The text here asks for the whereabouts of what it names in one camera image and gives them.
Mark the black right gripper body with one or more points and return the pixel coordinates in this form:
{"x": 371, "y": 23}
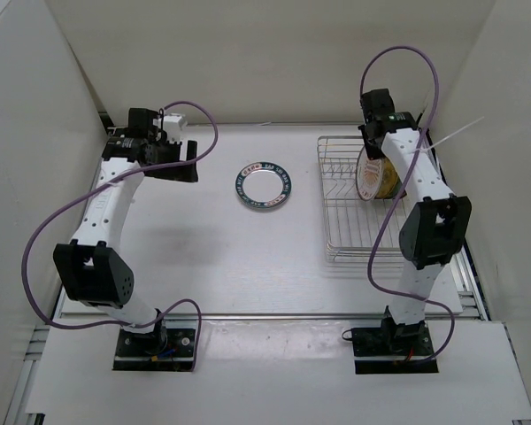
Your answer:
{"x": 372, "y": 146}

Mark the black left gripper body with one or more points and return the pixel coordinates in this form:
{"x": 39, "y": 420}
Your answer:
{"x": 180, "y": 173}

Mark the white plate orange sunburst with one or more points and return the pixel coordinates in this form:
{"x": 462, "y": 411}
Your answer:
{"x": 369, "y": 173}

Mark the yellow patterned plate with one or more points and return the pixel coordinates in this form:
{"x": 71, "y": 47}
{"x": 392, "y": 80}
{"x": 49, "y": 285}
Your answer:
{"x": 390, "y": 181}

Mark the green rimmed white plate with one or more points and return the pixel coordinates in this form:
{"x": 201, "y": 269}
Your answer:
{"x": 263, "y": 181}

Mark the white plate with black rings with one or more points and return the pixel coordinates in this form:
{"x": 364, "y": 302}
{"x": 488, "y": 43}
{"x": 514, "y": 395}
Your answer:
{"x": 262, "y": 207}

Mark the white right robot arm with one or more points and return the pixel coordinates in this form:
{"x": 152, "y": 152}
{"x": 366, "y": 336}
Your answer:
{"x": 435, "y": 228}

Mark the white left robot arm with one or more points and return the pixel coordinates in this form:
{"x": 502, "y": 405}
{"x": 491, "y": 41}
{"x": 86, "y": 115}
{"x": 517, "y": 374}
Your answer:
{"x": 90, "y": 267}

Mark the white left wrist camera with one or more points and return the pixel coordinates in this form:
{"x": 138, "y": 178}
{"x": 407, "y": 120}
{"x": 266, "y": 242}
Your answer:
{"x": 174, "y": 125}

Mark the silver wire dish rack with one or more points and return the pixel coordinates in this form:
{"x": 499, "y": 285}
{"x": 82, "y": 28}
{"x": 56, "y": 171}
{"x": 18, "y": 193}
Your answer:
{"x": 351, "y": 224}

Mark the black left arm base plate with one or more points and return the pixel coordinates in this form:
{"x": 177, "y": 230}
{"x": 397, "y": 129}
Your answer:
{"x": 162, "y": 350}

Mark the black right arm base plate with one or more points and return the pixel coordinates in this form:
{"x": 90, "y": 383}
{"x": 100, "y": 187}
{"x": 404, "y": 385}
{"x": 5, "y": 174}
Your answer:
{"x": 373, "y": 355}

